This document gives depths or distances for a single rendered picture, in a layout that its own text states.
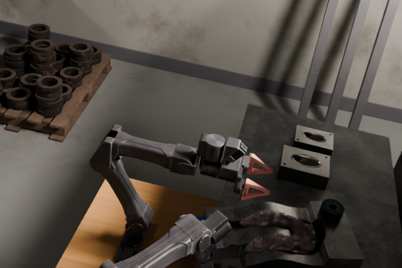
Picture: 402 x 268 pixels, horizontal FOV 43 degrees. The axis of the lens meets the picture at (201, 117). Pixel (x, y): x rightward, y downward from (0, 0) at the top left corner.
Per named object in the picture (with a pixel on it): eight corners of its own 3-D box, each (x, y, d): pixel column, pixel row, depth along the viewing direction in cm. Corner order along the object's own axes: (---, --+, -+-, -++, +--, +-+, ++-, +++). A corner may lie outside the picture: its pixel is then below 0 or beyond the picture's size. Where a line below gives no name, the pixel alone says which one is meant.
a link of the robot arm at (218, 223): (212, 217, 138) (209, 191, 129) (235, 237, 133) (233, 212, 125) (180, 244, 133) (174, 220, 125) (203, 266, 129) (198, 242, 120)
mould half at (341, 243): (207, 276, 166) (213, 253, 160) (202, 217, 187) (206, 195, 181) (353, 280, 173) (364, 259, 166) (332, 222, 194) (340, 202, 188)
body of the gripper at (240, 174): (248, 155, 151) (224, 149, 151) (243, 177, 142) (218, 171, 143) (243, 172, 154) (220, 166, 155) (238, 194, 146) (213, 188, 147)
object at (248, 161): (276, 158, 151) (244, 150, 152) (273, 173, 146) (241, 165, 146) (270, 175, 155) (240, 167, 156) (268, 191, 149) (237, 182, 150)
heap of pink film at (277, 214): (244, 257, 167) (249, 241, 163) (237, 217, 181) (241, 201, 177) (320, 259, 170) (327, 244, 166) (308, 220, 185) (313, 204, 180)
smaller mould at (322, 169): (276, 178, 211) (280, 166, 207) (280, 157, 223) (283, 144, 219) (324, 191, 208) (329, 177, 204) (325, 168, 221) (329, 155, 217)
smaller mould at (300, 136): (291, 151, 227) (294, 140, 224) (293, 134, 238) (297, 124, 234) (329, 160, 225) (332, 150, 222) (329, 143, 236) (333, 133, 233)
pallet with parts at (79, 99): (116, 69, 420) (118, 26, 398) (61, 145, 333) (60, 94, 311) (33, 50, 427) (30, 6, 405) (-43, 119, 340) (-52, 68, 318)
